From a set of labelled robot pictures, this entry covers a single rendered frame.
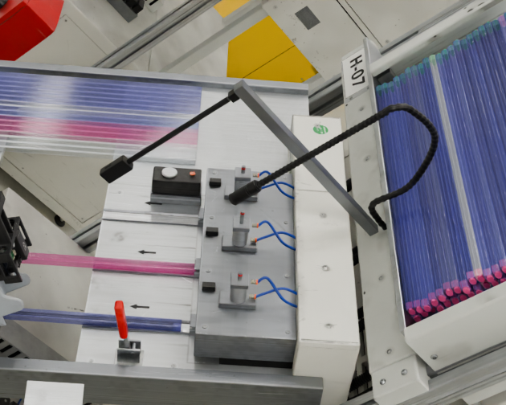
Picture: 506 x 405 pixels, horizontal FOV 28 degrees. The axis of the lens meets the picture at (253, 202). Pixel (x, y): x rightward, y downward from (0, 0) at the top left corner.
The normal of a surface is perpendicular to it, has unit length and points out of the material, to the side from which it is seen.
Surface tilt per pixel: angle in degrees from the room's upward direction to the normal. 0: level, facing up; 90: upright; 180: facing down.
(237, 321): 48
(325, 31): 90
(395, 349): 90
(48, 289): 0
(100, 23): 0
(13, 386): 90
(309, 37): 90
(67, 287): 0
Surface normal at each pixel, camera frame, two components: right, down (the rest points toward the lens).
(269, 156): 0.08, -0.74
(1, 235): -0.01, 0.66
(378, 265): -0.61, -0.60
